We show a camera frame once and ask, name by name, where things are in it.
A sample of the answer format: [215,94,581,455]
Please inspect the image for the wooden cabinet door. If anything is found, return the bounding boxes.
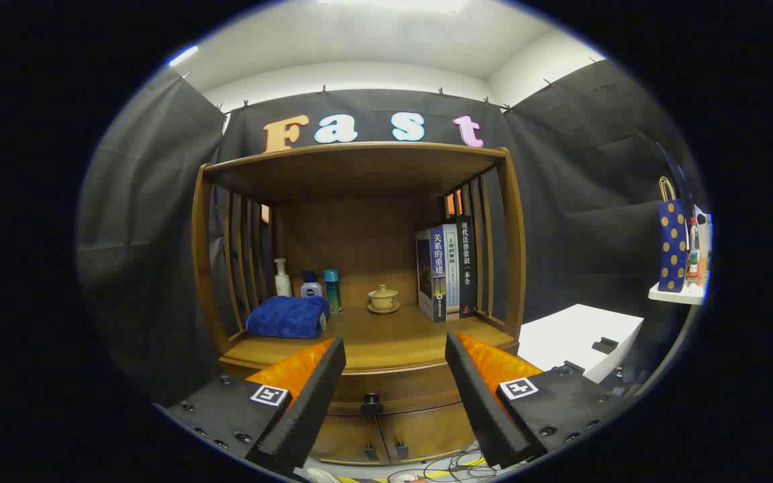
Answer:
[378,402,474,464]
[309,415,391,465]

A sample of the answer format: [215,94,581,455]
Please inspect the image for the blue polka dot gift bag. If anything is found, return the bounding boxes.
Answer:
[658,176,689,293]

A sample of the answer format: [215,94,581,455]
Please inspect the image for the black cables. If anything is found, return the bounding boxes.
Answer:
[386,446,495,482]

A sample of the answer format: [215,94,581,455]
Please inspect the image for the wooden cabinet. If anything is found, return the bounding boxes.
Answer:
[191,142,527,467]

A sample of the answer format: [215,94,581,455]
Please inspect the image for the book with pale spine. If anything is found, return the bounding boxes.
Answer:
[443,223,460,317]

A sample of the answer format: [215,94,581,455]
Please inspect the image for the white pump bottle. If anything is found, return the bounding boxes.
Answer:
[274,258,293,298]

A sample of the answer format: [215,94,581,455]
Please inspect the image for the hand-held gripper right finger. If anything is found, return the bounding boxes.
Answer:
[445,330,629,469]

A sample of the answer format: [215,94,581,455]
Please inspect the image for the blue towel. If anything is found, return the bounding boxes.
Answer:
[246,295,331,339]

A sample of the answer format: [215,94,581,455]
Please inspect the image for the book with blue spine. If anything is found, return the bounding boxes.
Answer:
[416,226,447,323]

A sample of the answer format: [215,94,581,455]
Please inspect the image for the white box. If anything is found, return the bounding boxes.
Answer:
[517,303,645,384]

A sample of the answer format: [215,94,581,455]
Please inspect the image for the clear bottle with red label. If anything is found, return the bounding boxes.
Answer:
[687,217,701,282]

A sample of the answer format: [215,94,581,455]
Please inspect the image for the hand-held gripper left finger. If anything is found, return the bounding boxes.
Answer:
[165,335,347,478]

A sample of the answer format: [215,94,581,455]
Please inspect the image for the beige lidded tea cup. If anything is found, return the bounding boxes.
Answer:
[367,284,401,315]

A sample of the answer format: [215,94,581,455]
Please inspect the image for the wooden countertop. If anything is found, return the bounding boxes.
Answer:
[222,302,518,374]

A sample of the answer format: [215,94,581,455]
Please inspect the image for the white shelf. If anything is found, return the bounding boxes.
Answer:
[648,282,707,306]

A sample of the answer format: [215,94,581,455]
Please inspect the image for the clear blue bottle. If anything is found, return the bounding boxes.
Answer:
[323,269,342,315]

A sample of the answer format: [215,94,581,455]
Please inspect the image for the wooden drawer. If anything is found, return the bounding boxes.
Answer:
[220,343,520,417]

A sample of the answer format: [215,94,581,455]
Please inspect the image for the black electronic device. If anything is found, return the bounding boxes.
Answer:
[601,366,649,398]

